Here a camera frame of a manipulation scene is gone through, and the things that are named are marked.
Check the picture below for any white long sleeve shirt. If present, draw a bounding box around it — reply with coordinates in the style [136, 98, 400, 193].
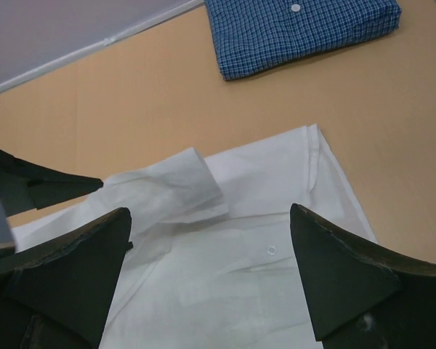
[13, 125, 375, 348]

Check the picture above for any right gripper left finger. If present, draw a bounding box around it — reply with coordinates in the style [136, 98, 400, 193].
[0, 207, 132, 348]

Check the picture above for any folded blue checked shirt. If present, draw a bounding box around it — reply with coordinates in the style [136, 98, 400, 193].
[205, 0, 402, 81]

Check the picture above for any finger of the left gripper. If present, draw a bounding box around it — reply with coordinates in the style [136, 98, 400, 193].
[0, 149, 103, 211]

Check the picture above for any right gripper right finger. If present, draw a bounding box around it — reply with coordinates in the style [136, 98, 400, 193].
[290, 204, 436, 348]

